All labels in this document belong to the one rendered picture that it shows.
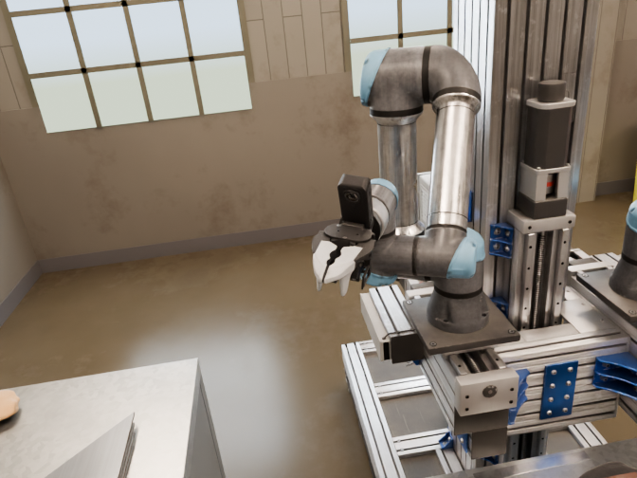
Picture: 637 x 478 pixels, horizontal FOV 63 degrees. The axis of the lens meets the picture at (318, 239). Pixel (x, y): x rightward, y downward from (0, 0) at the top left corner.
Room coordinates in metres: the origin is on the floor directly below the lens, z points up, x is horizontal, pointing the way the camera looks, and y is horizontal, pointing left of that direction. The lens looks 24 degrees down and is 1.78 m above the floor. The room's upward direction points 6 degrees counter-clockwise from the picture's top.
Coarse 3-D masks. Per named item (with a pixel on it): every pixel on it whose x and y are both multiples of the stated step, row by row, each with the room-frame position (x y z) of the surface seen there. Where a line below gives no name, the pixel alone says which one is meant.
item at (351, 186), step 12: (348, 180) 0.72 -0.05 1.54; (360, 180) 0.71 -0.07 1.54; (348, 192) 0.71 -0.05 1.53; (360, 192) 0.71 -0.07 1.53; (348, 204) 0.73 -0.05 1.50; (360, 204) 0.72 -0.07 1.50; (372, 204) 0.74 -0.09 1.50; (348, 216) 0.75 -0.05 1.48; (360, 216) 0.73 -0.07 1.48; (372, 216) 0.75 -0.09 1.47; (372, 228) 0.76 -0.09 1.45
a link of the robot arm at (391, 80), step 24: (408, 48) 1.11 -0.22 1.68; (384, 72) 1.09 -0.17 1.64; (408, 72) 1.07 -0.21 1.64; (360, 96) 1.12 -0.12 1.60; (384, 96) 1.09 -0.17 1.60; (408, 96) 1.08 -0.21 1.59; (384, 120) 1.10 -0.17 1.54; (408, 120) 1.09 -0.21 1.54; (384, 144) 1.11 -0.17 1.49; (408, 144) 1.10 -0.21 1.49; (384, 168) 1.11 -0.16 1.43; (408, 168) 1.10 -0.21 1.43; (408, 192) 1.10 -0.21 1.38; (408, 216) 1.10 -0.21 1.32
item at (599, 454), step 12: (612, 444) 0.97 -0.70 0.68; (624, 444) 0.96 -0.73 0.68; (636, 444) 0.96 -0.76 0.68; (540, 456) 0.95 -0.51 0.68; (552, 456) 0.95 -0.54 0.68; (600, 456) 0.93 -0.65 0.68; (612, 456) 0.93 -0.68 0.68; (624, 456) 0.93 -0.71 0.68; (636, 456) 0.92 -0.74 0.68; (480, 468) 0.94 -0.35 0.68; (492, 468) 0.93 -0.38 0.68; (552, 468) 0.91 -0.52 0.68; (564, 468) 0.91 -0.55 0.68; (576, 468) 0.91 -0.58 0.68; (588, 468) 0.90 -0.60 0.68; (636, 468) 0.89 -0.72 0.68
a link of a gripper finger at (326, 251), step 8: (320, 248) 0.66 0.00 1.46; (328, 248) 0.66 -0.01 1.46; (336, 248) 0.67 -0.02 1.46; (320, 256) 0.64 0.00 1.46; (328, 256) 0.64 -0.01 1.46; (336, 256) 0.67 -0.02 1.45; (320, 264) 0.62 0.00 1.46; (328, 264) 0.63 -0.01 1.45; (320, 272) 0.61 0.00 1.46; (320, 280) 0.60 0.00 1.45; (320, 288) 0.65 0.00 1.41
